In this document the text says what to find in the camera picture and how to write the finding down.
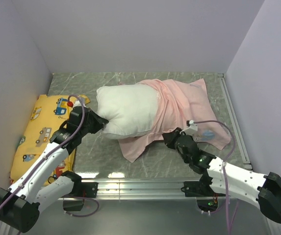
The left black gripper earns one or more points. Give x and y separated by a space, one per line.
100 121

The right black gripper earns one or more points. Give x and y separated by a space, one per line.
170 137

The white pillow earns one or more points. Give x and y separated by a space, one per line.
129 109

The purple princess print pillowcase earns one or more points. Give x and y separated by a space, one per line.
178 103

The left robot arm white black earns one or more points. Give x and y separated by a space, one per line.
22 203

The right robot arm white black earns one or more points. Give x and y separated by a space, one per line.
260 190

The yellow car print pillow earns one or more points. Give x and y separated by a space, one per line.
48 114

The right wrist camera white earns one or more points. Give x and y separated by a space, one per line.
191 127

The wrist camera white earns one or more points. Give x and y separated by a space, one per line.
78 102
191 127

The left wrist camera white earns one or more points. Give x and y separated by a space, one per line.
78 102

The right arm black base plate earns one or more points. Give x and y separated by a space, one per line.
197 189

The aluminium mounting rail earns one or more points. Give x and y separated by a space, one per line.
147 188

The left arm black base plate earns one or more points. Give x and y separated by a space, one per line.
88 189

